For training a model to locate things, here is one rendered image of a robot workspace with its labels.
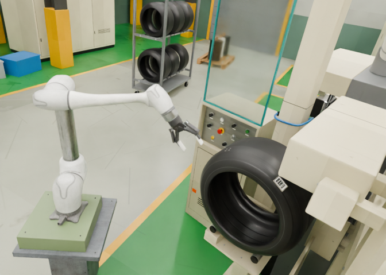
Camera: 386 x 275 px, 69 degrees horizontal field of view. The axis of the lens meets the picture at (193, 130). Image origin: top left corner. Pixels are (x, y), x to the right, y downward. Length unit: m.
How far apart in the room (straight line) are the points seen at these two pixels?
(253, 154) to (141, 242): 1.71
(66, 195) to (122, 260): 1.03
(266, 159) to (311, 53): 0.55
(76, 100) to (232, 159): 0.85
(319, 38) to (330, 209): 0.87
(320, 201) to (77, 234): 1.45
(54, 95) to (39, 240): 0.87
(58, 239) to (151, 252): 1.05
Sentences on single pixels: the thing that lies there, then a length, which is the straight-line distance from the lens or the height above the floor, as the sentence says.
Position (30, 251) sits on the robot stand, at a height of 0.65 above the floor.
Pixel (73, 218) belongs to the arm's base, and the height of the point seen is 0.77.
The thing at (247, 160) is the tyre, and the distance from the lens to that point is 1.34.
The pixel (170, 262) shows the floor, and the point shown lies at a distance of 2.69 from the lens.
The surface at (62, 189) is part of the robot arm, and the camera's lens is 1.85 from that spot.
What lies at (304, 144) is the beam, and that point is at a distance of 0.91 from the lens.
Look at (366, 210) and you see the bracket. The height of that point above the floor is 1.68.
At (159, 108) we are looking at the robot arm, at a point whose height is 1.53.
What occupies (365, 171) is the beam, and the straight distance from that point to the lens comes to 0.90.
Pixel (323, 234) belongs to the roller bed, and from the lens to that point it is 1.77.
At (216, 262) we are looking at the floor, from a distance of 2.75.
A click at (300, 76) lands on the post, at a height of 1.81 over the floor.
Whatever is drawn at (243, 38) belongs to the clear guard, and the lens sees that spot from 2.07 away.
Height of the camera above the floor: 2.19
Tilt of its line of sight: 29 degrees down
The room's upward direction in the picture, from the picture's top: 8 degrees clockwise
